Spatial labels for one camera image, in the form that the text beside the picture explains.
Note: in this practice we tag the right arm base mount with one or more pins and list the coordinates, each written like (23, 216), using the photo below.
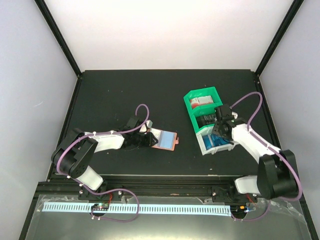
(228, 194)

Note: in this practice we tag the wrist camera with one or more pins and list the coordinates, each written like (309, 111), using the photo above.
(146, 126)
(235, 115)

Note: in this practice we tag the left black frame post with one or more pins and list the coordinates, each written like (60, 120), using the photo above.
(48, 17)

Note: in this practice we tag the green and white card bin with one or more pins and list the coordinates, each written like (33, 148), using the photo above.
(200, 130)

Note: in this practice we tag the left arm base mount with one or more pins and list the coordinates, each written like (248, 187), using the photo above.
(100, 197)

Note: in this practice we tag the black card stack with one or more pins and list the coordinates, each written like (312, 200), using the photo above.
(207, 119)

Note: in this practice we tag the blue card stack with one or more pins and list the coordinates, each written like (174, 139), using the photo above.
(212, 141)

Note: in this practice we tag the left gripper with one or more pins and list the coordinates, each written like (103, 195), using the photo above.
(148, 142)

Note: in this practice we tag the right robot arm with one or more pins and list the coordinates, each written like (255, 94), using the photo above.
(275, 176)

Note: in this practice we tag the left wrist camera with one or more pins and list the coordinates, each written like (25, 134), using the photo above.
(146, 126)

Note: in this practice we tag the white slotted cable duct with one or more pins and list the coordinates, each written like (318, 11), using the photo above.
(147, 209)

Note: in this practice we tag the black frame post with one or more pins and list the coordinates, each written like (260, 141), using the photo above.
(282, 29)
(48, 17)

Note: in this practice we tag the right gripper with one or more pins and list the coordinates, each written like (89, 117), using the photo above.
(215, 130)

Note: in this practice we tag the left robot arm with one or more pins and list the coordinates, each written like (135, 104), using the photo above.
(72, 157)

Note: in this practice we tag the right black frame post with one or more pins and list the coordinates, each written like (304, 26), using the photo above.
(282, 29)

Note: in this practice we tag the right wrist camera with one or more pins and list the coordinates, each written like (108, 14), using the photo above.
(235, 115)

